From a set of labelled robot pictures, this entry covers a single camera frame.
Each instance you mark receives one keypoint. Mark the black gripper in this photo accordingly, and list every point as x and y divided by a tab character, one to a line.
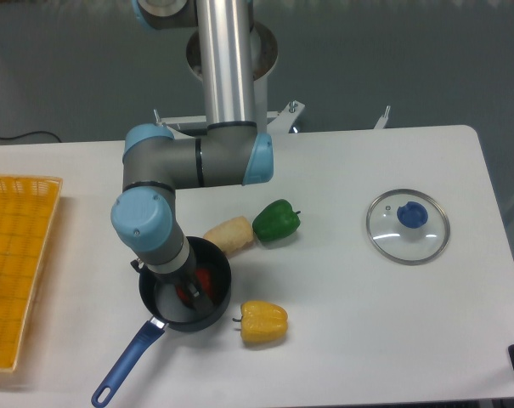
178	273

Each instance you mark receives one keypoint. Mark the red bell pepper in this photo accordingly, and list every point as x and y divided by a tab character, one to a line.
205	279

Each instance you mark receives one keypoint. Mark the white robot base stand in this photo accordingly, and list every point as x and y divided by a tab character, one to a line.
264	56

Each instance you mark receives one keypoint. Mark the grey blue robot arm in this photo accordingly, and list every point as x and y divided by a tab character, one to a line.
156	165

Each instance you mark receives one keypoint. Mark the yellow bell pepper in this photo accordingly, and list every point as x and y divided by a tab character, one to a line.
262	322

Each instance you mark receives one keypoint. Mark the green bell pepper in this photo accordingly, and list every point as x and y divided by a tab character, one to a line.
278	220

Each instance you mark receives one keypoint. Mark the beige bread roll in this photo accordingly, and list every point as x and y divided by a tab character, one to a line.
232	235

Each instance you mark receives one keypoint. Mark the yellow woven basket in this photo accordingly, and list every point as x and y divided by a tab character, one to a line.
27	209

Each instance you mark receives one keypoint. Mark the glass lid blue knob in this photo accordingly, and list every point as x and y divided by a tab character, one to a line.
407	226

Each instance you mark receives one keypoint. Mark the dark pot blue handle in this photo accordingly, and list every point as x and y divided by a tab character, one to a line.
168	312

